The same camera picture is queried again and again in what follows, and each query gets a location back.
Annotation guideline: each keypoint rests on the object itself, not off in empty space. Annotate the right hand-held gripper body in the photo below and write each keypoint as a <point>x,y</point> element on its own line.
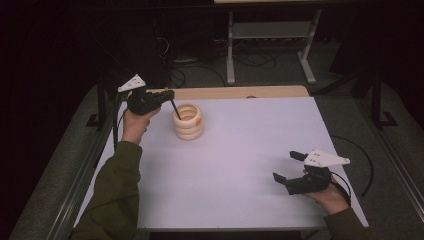
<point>310,183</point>

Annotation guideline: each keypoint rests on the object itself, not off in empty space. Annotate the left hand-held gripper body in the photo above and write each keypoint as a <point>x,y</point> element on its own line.
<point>143,103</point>

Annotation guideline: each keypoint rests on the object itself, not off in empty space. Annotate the dark pencil with orange end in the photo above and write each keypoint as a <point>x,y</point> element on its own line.
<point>175,110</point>

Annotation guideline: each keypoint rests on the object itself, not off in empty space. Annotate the cream ringed pen holder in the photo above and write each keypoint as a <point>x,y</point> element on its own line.
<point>188,130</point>

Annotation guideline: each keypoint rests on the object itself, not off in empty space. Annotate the person's left hand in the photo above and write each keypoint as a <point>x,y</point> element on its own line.
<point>133,126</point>

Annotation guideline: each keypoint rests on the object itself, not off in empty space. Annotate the person's right hand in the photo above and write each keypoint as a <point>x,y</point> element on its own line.
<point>330,200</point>

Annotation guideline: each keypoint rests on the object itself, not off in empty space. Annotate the black metal stand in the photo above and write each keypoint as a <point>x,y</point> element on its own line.
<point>376,100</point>
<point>101,100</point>

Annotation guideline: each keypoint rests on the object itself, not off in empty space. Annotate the white table mat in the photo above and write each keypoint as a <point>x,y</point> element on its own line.
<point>233,150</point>

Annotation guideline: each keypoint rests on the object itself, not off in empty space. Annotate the wooden table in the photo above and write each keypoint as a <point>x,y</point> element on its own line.
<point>233,92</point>

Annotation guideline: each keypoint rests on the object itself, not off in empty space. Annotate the white metal stand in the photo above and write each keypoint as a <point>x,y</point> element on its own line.
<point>230,50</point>

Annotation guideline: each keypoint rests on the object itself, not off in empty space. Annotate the aluminium rail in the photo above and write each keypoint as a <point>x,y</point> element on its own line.
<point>74,200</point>
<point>400,166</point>

